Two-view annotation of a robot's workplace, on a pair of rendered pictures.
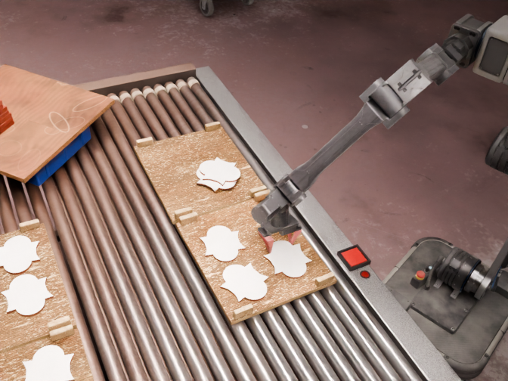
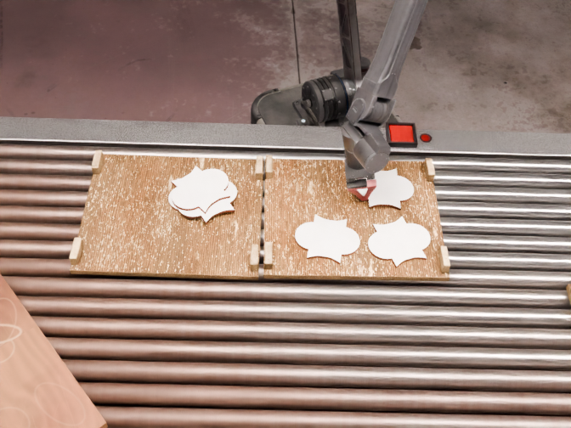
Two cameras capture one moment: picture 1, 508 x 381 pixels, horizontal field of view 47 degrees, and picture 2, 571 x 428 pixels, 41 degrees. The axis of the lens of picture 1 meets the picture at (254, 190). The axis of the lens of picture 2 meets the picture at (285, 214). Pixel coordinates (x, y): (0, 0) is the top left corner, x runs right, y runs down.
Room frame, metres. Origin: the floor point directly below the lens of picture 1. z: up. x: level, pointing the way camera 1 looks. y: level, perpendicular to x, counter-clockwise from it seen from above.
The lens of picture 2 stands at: (0.79, 1.07, 2.32)
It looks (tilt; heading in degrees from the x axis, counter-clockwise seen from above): 51 degrees down; 298
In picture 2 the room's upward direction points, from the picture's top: 3 degrees clockwise
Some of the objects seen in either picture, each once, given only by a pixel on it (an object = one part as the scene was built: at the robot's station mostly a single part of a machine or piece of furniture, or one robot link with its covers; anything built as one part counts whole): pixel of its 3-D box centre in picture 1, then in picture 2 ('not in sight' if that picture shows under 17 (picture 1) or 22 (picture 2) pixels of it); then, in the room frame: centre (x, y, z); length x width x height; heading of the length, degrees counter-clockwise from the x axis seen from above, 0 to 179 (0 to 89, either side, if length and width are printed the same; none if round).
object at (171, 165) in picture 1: (199, 170); (172, 213); (1.55, 0.20, 0.93); 0.41 x 0.35 x 0.02; 29
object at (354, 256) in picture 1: (353, 258); (401, 135); (1.21, -0.33, 0.92); 0.06 x 0.06 x 0.01; 30
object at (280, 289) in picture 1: (253, 252); (352, 216); (1.19, -0.01, 0.93); 0.41 x 0.35 x 0.02; 31
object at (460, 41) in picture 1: (456, 49); not in sight; (1.61, -0.57, 1.45); 0.09 x 0.08 x 0.12; 53
